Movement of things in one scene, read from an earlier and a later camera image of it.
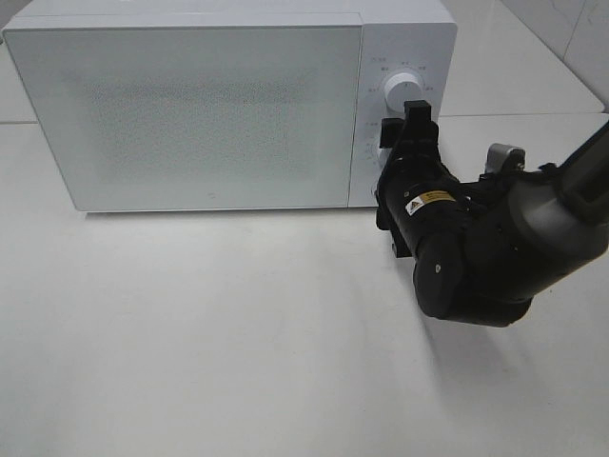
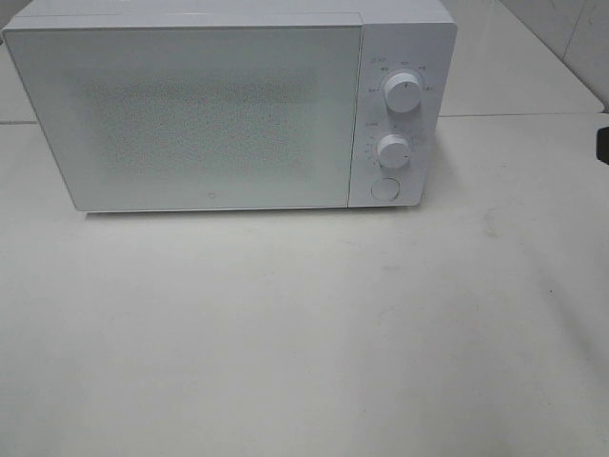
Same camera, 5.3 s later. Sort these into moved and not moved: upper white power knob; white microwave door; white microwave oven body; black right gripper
Moved: black right gripper
Not moved: white microwave door; white microwave oven body; upper white power knob
